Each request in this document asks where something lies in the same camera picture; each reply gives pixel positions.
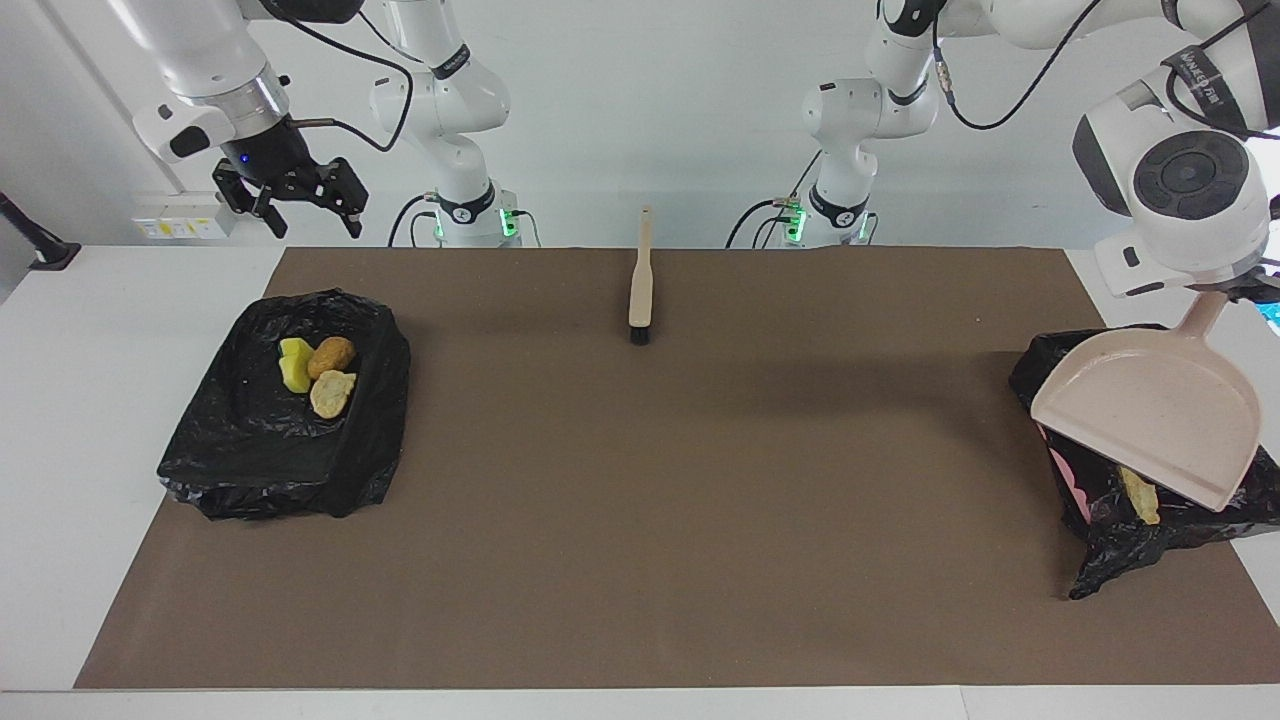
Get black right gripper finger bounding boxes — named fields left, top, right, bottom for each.
left=212, top=165, right=287, bottom=239
left=335, top=157, right=369, bottom=237

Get beige plastic dustpan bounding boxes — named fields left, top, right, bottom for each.
left=1030, top=290, right=1263, bottom=513

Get brown oval bread roll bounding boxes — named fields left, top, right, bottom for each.
left=307, top=337, right=358, bottom=381

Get yellow wavy sponge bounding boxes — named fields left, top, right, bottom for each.
left=278, top=338, right=316, bottom=394

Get golden toy croissant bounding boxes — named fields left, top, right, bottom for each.
left=309, top=370, right=358, bottom=420

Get yellow green scouring sponge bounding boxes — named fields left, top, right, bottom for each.
left=1120, top=467, right=1162, bottom=526

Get beige brush black bristles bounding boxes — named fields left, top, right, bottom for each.
left=628, top=207, right=655, bottom=346

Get bin with black bag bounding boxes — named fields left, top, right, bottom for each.
left=157, top=288, right=413, bottom=521

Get left black trash bag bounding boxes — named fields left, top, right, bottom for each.
left=1008, top=322, right=1280, bottom=601

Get black clamp stand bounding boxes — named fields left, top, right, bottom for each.
left=0, top=192, right=81, bottom=271

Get brown table mat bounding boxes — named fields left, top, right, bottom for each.
left=75, top=247, right=1280, bottom=691

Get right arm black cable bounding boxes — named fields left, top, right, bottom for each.
left=265, top=0, right=416, bottom=153

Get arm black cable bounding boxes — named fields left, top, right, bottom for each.
left=930, top=0, right=1280, bottom=133
left=265, top=0, right=416, bottom=153

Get white wall socket box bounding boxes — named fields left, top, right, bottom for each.
left=133, top=192, right=241, bottom=241

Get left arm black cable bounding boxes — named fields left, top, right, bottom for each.
left=930, top=0, right=1280, bottom=133

